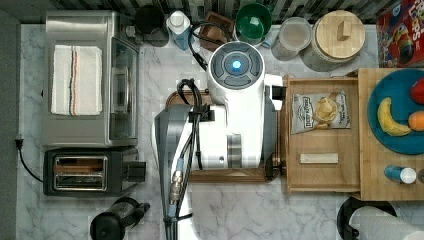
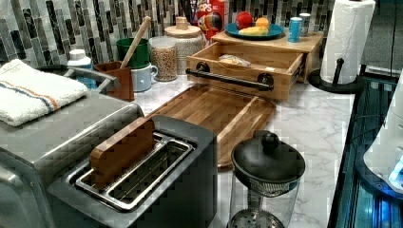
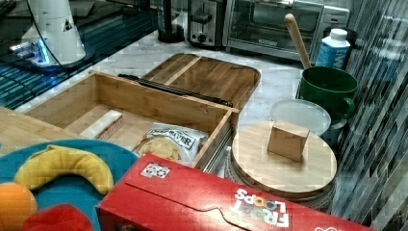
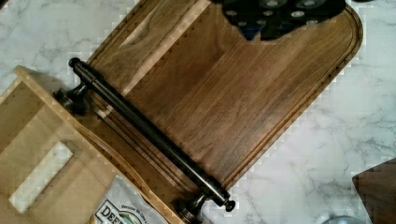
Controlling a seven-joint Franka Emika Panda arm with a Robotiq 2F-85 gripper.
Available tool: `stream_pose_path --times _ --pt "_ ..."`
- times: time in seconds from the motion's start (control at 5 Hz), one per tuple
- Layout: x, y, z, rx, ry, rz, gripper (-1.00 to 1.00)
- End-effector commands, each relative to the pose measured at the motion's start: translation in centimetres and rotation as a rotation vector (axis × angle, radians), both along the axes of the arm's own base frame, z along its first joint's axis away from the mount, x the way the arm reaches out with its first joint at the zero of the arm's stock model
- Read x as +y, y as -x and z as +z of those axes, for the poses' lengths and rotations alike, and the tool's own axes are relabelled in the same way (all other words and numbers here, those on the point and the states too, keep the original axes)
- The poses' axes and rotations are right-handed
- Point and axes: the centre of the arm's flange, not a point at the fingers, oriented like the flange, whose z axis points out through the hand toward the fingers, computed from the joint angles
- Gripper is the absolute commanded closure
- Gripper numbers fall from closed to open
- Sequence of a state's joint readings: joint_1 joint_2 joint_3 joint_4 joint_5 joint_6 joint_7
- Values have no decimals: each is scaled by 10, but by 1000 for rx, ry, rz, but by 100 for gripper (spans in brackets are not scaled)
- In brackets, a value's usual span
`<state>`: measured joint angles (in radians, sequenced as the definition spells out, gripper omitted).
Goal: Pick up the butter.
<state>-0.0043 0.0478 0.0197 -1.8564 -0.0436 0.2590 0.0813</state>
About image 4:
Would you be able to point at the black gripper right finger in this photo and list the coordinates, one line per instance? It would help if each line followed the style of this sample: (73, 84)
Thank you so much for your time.
(284, 16)

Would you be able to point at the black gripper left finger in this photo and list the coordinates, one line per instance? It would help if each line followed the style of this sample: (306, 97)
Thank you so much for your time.
(248, 16)

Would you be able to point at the dark wooden cutting board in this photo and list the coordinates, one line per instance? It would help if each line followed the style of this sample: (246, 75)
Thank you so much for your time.
(223, 99)

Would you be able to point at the wooden block on lid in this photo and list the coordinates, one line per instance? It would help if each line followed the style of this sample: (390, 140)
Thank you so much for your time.
(377, 190)

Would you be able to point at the Deep River chips bag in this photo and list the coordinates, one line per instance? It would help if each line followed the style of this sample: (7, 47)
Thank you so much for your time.
(123, 204)

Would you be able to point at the light wooden drawer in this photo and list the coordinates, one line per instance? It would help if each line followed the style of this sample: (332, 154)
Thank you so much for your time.
(56, 168)

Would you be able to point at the black metal drawer handle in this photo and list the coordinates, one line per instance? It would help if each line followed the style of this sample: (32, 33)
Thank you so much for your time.
(188, 208)

